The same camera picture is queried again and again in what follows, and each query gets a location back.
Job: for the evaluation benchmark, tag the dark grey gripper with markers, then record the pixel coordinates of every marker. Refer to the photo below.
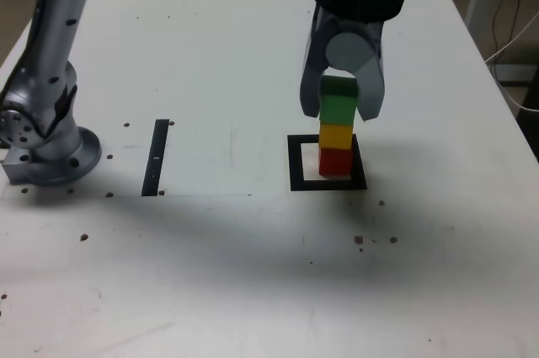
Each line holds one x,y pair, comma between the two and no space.
358,26

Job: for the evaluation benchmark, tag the green cube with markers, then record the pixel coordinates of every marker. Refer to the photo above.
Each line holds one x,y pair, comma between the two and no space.
337,109

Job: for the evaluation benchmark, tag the yellow cube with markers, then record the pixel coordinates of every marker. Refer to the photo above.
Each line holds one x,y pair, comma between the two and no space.
334,137

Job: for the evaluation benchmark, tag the red cube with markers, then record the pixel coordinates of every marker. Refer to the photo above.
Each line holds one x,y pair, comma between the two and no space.
334,162

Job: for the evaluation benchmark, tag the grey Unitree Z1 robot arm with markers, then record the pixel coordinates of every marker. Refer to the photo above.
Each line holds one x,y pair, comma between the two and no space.
54,38

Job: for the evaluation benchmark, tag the black tape square outline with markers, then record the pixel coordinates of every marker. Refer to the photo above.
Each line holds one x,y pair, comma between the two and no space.
295,164

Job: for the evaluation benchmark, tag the black tape strip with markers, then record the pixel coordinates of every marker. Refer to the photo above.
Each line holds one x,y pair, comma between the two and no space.
151,177

